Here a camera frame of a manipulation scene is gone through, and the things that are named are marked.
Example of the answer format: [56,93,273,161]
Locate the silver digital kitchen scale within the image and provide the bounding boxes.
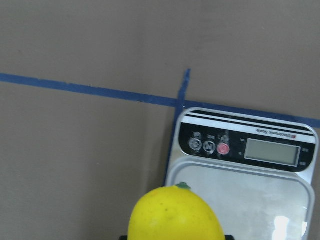
[165,107,319,240]

